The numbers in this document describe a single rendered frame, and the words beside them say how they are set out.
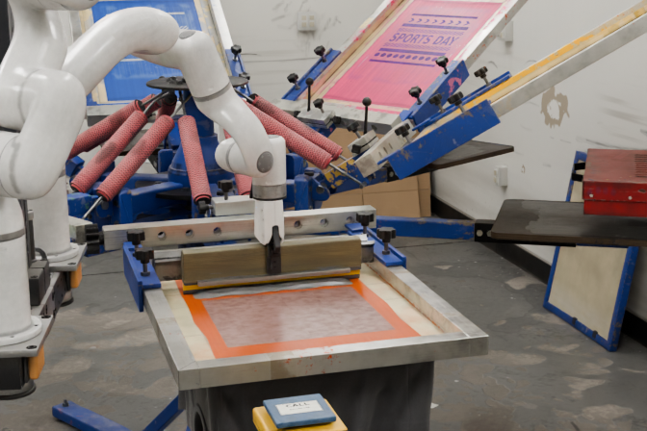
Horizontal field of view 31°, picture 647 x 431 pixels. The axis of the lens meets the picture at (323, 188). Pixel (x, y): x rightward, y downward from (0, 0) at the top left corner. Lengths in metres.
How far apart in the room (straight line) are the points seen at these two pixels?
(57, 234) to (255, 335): 0.43
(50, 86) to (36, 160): 0.11
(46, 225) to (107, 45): 0.36
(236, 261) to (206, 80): 0.43
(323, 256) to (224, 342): 0.42
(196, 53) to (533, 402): 2.49
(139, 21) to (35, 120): 0.59
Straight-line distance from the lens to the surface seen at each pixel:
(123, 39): 2.22
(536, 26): 5.80
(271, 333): 2.30
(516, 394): 4.50
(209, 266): 2.53
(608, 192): 3.00
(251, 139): 2.37
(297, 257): 2.57
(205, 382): 2.05
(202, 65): 2.34
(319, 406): 1.92
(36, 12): 1.83
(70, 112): 1.72
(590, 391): 4.58
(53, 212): 2.19
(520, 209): 3.33
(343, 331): 2.30
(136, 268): 2.57
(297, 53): 6.85
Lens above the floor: 1.73
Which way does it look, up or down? 13 degrees down
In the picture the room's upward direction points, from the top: 1 degrees counter-clockwise
